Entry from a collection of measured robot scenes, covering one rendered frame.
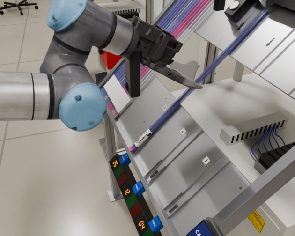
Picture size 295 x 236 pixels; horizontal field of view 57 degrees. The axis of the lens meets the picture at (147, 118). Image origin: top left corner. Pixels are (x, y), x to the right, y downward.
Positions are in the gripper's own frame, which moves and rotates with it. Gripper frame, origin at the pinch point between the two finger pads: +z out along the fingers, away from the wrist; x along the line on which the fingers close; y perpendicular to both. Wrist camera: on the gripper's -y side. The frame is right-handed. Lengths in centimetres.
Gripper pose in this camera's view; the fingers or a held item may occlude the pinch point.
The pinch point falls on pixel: (185, 76)
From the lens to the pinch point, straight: 71.6
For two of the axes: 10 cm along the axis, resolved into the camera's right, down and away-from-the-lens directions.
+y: 4.9, -7.9, -3.7
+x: -3.9, -5.7, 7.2
